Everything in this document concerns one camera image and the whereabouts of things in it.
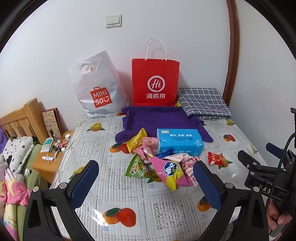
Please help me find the black braided cable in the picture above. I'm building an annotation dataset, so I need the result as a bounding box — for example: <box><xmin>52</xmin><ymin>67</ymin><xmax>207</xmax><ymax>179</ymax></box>
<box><xmin>265</xmin><ymin>133</ymin><xmax>296</xmax><ymax>210</ymax></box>

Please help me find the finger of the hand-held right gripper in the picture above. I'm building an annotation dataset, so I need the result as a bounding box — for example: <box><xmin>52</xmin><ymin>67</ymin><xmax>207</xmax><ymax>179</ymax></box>
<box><xmin>238</xmin><ymin>150</ymin><xmax>278</xmax><ymax>176</ymax></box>
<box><xmin>265</xmin><ymin>142</ymin><xmax>289</xmax><ymax>160</ymax></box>

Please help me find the red paper bag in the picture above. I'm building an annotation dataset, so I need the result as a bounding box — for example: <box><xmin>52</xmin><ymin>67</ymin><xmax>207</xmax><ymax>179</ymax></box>
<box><xmin>132</xmin><ymin>39</ymin><xmax>180</xmax><ymax>107</ymax></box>

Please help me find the fruit print tablecloth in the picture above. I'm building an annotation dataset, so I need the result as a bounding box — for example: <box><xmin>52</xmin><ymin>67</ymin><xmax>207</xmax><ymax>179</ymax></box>
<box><xmin>49</xmin><ymin>112</ymin><xmax>271</xmax><ymax>241</ymax></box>

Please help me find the blue snack packet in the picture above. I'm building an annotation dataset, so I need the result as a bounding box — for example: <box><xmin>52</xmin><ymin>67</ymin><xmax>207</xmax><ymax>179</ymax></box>
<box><xmin>155</xmin><ymin>148</ymin><xmax>174</xmax><ymax>160</ymax></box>

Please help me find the green snack packet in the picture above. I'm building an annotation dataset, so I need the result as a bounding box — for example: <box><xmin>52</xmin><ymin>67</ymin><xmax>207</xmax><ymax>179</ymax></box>
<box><xmin>125</xmin><ymin>153</ymin><xmax>160</xmax><ymax>179</ymax></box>

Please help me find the white plastic shopping bag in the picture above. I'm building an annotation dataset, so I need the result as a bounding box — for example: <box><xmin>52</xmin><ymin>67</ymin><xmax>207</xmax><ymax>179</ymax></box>
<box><xmin>68</xmin><ymin>50</ymin><xmax>130</xmax><ymax>118</ymax></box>

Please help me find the purple towel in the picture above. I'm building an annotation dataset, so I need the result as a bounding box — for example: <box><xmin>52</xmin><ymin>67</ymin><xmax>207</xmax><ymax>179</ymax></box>
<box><xmin>115</xmin><ymin>105</ymin><xmax>214</xmax><ymax>145</ymax></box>

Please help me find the teal white box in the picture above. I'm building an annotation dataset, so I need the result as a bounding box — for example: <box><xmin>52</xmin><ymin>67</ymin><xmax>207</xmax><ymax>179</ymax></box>
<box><xmin>40</xmin><ymin>137</ymin><xmax>53</xmax><ymax>153</ymax></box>

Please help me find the grey checked folded cloth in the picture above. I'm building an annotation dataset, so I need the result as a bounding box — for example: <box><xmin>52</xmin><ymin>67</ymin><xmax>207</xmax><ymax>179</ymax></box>
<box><xmin>177</xmin><ymin>88</ymin><xmax>232</xmax><ymax>120</ymax></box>

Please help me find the brown wooden door frame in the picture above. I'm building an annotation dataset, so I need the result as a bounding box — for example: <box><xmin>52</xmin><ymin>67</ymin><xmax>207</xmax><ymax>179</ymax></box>
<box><xmin>222</xmin><ymin>0</ymin><xmax>240</xmax><ymax>108</ymax></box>

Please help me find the large pink yellow chips bag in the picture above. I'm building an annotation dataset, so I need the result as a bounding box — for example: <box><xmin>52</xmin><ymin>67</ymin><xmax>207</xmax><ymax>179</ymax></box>
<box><xmin>150</xmin><ymin>156</ymin><xmax>193</xmax><ymax>192</ymax></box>

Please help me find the pink star print blanket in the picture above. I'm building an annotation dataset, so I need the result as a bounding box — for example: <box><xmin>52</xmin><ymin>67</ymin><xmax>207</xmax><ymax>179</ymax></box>
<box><xmin>0</xmin><ymin>168</ymin><xmax>31</xmax><ymax>241</ymax></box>

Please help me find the wooden nightstand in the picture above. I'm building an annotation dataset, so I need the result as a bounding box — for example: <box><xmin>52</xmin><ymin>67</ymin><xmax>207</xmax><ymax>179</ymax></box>
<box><xmin>32</xmin><ymin>130</ymin><xmax>75</xmax><ymax>184</ymax></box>

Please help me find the white light switch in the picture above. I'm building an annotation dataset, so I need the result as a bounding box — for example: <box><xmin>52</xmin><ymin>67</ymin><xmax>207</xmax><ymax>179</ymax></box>
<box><xmin>106</xmin><ymin>14</ymin><xmax>122</xmax><ymax>29</ymax></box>

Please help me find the green bed sheet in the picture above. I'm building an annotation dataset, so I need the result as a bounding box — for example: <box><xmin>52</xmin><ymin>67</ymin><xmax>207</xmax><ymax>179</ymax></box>
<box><xmin>14</xmin><ymin>144</ymin><xmax>56</xmax><ymax>241</ymax></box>

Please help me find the patterned hardcover book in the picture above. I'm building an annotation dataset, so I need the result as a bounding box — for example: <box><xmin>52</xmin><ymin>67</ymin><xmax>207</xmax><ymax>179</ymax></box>
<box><xmin>42</xmin><ymin>107</ymin><xmax>62</xmax><ymax>139</ymax></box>

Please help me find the blue tissue pack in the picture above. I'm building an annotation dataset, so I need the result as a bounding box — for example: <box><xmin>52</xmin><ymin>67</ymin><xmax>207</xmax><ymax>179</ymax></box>
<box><xmin>157</xmin><ymin>128</ymin><xmax>205</xmax><ymax>159</ymax></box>

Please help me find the person's right hand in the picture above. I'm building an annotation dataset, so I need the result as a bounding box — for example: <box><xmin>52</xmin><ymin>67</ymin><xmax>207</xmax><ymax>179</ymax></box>
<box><xmin>266</xmin><ymin>199</ymin><xmax>293</xmax><ymax>232</ymax></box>

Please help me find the yellow snack packet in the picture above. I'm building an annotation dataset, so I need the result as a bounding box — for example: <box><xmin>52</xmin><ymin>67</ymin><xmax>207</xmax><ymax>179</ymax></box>
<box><xmin>126</xmin><ymin>128</ymin><xmax>148</xmax><ymax>154</ymax></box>

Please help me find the red snack packet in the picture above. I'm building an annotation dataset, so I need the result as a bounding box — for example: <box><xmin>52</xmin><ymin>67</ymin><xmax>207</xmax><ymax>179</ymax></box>
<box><xmin>207</xmin><ymin>152</ymin><xmax>228</xmax><ymax>166</ymax></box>

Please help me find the wooden bed headboard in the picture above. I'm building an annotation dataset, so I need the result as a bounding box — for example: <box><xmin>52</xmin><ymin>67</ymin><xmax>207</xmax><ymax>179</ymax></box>
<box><xmin>0</xmin><ymin>98</ymin><xmax>49</xmax><ymax>145</ymax></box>

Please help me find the white black dotted pillow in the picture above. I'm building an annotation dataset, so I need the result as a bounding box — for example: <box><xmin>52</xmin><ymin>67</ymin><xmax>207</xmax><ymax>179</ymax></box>
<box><xmin>2</xmin><ymin>136</ymin><xmax>35</xmax><ymax>174</ymax></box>

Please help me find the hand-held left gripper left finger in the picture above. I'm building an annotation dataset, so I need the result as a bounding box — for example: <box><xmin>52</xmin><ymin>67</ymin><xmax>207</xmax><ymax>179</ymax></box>
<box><xmin>23</xmin><ymin>160</ymin><xmax>100</xmax><ymax>241</ymax></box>

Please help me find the pale pink snack packet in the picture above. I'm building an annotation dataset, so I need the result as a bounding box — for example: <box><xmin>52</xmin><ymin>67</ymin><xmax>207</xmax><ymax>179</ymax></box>
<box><xmin>142</xmin><ymin>137</ymin><xmax>161</xmax><ymax>158</ymax></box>

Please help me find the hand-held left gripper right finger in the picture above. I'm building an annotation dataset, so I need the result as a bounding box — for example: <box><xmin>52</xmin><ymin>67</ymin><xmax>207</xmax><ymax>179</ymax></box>
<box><xmin>193</xmin><ymin>160</ymin><xmax>270</xmax><ymax>241</ymax></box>

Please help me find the strawberry print snack packet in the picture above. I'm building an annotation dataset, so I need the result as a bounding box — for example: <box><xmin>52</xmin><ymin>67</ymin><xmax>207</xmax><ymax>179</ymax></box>
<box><xmin>181</xmin><ymin>156</ymin><xmax>202</xmax><ymax>187</ymax></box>

